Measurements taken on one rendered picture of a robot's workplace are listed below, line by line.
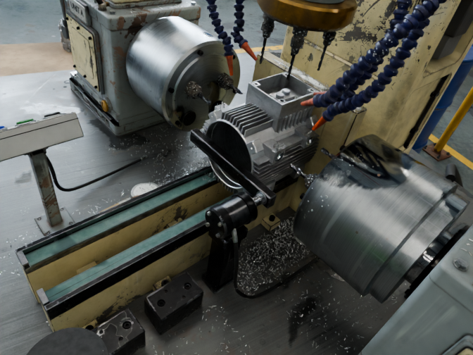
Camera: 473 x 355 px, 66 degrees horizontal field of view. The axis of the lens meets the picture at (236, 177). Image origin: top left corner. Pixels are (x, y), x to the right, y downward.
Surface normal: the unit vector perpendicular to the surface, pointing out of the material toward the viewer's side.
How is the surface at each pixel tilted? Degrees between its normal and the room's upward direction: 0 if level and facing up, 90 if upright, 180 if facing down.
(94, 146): 0
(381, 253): 65
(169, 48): 36
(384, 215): 47
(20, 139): 59
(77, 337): 0
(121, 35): 90
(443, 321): 90
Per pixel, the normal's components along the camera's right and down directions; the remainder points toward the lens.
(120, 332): 0.15, -0.73
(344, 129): -0.74, 0.36
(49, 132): 0.63, 0.11
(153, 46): -0.44, -0.24
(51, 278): 0.65, 0.57
